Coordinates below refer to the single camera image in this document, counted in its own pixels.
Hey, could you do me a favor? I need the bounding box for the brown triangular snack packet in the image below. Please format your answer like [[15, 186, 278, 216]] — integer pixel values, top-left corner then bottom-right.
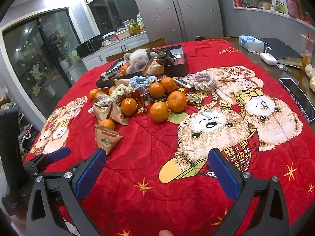
[[94, 124, 123, 155]]

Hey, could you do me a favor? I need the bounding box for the red bear-print blanket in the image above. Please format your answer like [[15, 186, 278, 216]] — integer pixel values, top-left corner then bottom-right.
[[23, 38, 315, 236]]

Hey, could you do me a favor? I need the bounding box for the small orange far left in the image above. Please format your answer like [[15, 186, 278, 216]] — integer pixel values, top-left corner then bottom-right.
[[89, 88, 99, 100]]

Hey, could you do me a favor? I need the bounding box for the cream knitted scrunchie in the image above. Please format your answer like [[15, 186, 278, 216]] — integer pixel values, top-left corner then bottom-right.
[[110, 84, 135, 99]]

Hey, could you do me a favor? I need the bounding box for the black smartphone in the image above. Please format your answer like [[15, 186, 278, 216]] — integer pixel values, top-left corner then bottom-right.
[[279, 78, 314, 124]]

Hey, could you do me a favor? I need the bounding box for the black white coil hair clip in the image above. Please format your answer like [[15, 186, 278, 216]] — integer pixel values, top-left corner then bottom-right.
[[100, 63, 124, 80]]

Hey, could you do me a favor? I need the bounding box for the glass sliding door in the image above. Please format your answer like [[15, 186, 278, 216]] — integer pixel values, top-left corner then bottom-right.
[[3, 10, 86, 117]]

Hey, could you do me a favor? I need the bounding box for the white kitchen cabinet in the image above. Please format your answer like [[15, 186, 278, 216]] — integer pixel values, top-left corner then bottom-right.
[[82, 31, 149, 70]]

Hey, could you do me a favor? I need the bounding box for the blue knitted scrunchie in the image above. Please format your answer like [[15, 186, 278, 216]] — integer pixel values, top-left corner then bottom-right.
[[129, 76, 158, 91]]

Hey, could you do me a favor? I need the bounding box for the orange in tray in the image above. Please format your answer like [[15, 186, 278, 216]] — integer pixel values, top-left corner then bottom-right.
[[120, 62, 130, 75]]

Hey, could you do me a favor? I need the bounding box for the gold bar trinket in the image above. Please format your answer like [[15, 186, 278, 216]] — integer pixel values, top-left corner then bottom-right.
[[186, 95, 203, 106]]

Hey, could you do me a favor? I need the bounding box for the large right mandarin orange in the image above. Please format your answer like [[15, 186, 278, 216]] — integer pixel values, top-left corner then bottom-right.
[[167, 91, 187, 113]]

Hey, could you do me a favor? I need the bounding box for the black microwave oven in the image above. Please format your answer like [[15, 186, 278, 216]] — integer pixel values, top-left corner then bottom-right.
[[76, 34, 104, 59]]

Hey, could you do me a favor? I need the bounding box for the wooden chair back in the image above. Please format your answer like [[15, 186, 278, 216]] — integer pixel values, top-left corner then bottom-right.
[[106, 37, 167, 62]]

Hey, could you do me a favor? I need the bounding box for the brown snack packet in tray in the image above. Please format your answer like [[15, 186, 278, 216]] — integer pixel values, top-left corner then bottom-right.
[[142, 59, 164, 76]]

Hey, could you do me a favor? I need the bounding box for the lilac knitted scrunchie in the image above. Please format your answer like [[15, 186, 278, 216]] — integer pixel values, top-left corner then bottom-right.
[[187, 71, 218, 92]]

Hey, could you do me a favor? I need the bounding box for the white lighter with blue label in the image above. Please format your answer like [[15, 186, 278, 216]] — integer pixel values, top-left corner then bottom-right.
[[173, 77, 196, 92]]

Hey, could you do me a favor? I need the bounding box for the white fluffy hair claw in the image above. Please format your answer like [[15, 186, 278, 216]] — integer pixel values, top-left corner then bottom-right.
[[123, 49, 149, 74]]

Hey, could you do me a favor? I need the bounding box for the black shallow tray box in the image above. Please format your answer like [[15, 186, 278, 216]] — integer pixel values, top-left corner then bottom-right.
[[95, 45, 187, 88]]

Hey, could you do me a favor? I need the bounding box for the black notebook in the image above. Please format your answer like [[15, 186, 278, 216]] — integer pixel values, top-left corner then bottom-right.
[[260, 37, 302, 69]]

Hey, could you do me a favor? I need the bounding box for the brown beaded scrunchie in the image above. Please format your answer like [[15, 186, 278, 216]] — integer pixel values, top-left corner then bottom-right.
[[146, 47, 177, 65]]

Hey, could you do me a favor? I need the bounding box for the blue tissue pack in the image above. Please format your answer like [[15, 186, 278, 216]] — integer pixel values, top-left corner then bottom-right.
[[239, 35, 265, 53]]

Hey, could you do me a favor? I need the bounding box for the silver double-door refrigerator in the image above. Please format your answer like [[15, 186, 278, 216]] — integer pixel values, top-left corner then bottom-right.
[[135, 0, 224, 44]]

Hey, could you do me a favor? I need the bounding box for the white charger with cable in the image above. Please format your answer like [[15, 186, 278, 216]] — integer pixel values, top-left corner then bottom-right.
[[252, 47, 278, 66]]

